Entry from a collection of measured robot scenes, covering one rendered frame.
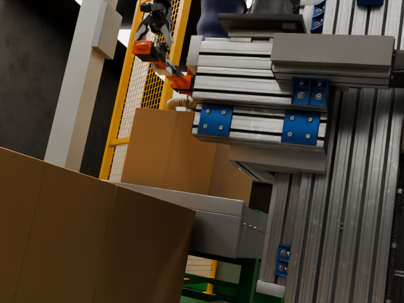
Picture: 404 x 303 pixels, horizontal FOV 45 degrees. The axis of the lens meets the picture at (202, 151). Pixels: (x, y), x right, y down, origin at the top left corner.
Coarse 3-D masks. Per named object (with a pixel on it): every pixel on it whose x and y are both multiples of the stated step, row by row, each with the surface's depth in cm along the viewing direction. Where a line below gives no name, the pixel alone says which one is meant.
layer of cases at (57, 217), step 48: (0, 192) 83; (48, 192) 95; (96, 192) 111; (0, 240) 84; (48, 240) 97; (96, 240) 114; (144, 240) 138; (0, 288) 86; (48, 288) 98; (96, 288) 116; (144, 288) 141
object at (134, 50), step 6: (138, 42) 175; (144, 42) 174; (150, 42) 173; (150, 48) 172; (138, 54) 175; (144, 54) 174; (150, 54) 173; (156, 54) 177; (144, 60) 180; (150, 60) 179; (156, 60) 178
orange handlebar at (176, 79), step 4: (140, 44) 172; (144, 44) 172; (148, 44) 172; (136, 48) 174; (140, 48) 172; (144, 48) 172; (148, 48) 172; (160, 60) 181; (164, 64) 185; (168, 76) 197; (172, 76) 196; (176, 76) 196; (180, 76) 197; (172, 80) 201; (176, 80) 200; (180, 80) 199; (184, 80) 201
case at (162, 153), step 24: (144, 120) 206; (168, 120) 202; (192, 120) 198; (144, 144) 203; (168, 144) 199; (192, 144) 195; (216, 144) 192; (144, 168) 200; (168, 168) 197; (192, 168) 193; (216, 168) 194; (192, 192) 191; (216, 192) 197; (240, 192) 228
